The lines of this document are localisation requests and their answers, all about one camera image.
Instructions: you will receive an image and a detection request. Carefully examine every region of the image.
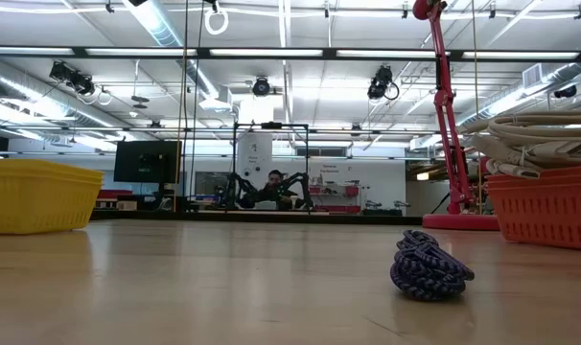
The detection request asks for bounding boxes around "black background station frame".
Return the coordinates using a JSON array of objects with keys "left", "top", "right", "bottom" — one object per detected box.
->
[{"left": 231, "top": 122, "right": 312, "bottom": 213}]

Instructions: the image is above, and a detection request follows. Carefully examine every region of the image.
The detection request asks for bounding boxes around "red storage shelf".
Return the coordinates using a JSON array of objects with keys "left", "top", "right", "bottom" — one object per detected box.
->
[{"left": 309, "top": 184, "right": 361, "bottom": 215}]

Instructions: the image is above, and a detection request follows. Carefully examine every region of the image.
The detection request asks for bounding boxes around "black monitor screen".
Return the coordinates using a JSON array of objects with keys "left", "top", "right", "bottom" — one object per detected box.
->
[{"left": 113, "top": 140, "right": 183, "bottom": 184}]

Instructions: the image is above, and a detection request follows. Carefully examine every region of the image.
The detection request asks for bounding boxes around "orange plastic basket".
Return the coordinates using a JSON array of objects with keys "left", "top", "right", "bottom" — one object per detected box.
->
[{"left": 484, "top": 164, "right": 581, "bottom": 252}]

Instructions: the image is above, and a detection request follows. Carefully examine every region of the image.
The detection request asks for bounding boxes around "silver ventilation duct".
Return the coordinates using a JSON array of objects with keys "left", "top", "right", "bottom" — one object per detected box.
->
[
  {"left": 0, "top": 66, "right": 122, "bottom": 140},
  {"left": 455, "top": 61, "right": 581, "bottom": 127},
  {"left": 122, "top": 0, "right": 237, "bottom": 114}
]

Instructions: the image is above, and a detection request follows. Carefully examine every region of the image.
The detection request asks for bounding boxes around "red desk lamp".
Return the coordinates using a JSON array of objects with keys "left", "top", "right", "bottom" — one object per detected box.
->
[{"left": 411, "top": 0, "right": 501, "bottom": 233}]

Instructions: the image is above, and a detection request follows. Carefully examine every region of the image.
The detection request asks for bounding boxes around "yellow plastic basket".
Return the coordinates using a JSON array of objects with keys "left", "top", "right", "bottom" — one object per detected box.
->
[{"left": 0, "top": 157, "right": 105, "bottom": 236}]

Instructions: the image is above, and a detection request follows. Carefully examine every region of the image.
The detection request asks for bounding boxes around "white hanging cable loop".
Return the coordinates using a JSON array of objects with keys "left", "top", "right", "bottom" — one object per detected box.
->
[{"left": 203, "top": 7, "right": 230, "bottom": 36}]

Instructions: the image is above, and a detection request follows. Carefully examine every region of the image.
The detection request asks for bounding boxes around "blue braided USB cable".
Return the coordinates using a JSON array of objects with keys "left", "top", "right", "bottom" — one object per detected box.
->
[{"left": 389, "top": 229, "right": 476, "bottom": 303}]

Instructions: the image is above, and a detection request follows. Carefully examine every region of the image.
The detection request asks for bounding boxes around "black beam with light bars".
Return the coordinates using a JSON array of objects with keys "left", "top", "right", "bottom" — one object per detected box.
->
[{"left": 0, "top": 45, "right": 581, "bottom": 62}]

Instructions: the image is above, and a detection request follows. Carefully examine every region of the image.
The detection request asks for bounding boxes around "person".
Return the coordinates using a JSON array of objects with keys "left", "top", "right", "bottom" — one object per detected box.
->
[{"left": 259, "top": 169, "right": 297, "bottom": 211}]

